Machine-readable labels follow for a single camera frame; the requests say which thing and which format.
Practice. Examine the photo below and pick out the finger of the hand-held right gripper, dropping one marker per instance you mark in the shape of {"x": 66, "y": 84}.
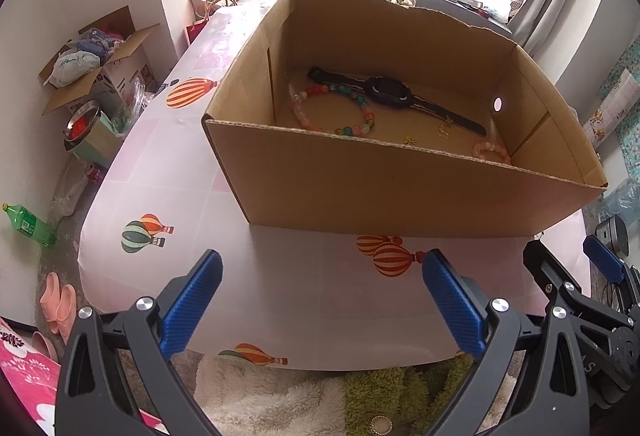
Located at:
{"x": 545, "y": 266}
{"x": 602, "y": 258}

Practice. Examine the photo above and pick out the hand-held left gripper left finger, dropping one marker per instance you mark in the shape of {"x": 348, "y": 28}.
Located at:
{"x": 192, "y": 311}

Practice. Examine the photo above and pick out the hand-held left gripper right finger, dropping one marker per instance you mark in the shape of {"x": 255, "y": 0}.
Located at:
{"x": 455, "y": 306}

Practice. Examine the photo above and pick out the gold hoop earring with charm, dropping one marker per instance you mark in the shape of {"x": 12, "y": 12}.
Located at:
{"x": 442, "y": 129}

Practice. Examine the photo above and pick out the grey cylinder appliance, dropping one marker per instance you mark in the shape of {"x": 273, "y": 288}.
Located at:
{"x": 614, "y": 236}

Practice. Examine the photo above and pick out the bluish plastic bag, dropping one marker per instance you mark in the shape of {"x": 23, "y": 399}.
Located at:
{"x": 620, "y": 198}

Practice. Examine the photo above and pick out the person's fluffy white green robe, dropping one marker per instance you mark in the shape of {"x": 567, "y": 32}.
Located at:
{"x": 275, "y": 396}

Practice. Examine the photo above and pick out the pink slipper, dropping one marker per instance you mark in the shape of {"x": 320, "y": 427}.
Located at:
{"x": 67, "y": 311}
{"x": 51, "y": 296}

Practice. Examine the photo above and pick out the floral paper roll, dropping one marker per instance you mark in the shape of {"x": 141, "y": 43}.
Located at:
{"x": 602, "y": 126}

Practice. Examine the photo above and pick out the white floor plastic bag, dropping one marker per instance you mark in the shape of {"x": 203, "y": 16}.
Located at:
{"x": 70, "y": 196}

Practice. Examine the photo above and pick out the red can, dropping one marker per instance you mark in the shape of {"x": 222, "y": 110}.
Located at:
{"x": 95, "y": 172}

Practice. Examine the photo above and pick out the pink floral cloth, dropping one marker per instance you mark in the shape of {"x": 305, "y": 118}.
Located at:
{"x": 25, "y": 366}

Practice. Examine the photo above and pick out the teal floral cloth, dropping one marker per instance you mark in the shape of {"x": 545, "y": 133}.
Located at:
{"x": 625, "y": 81}

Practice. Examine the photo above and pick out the green plastic bottle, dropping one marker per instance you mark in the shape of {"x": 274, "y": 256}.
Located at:
{"x": 30, "y": 226}

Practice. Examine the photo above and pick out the mint green box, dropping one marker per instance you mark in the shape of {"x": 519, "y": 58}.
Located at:
{"x": 102, "y": 141}

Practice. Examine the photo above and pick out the metal bowl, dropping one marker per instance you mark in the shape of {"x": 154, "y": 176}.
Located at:
{"x": 82, "y": 126}

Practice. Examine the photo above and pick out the clear crumpled plastic bags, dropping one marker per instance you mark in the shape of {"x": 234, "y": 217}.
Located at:
{"x": 132, "y": 104}

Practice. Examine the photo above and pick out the black wrist watch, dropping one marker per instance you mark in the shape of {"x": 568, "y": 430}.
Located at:
{"x": 387, "y": 91}

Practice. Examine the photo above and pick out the white printed appliance box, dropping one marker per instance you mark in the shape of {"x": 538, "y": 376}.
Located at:
{"x": 125, "y": 76}

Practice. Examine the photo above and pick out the grey cabinet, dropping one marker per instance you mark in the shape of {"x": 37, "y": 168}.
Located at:
{"x": 450, "y": 16}

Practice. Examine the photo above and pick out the white stuffed plastic bag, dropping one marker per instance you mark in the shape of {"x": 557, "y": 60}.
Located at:
{"x": 75, "y": 66}

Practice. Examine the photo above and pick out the cluttered cardboard box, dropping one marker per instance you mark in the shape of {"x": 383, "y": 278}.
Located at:
{"x": 135, "y": 41}

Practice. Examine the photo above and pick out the red tote bag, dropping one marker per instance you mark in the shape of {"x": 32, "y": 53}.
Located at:
{"x": 195, "y": 34}

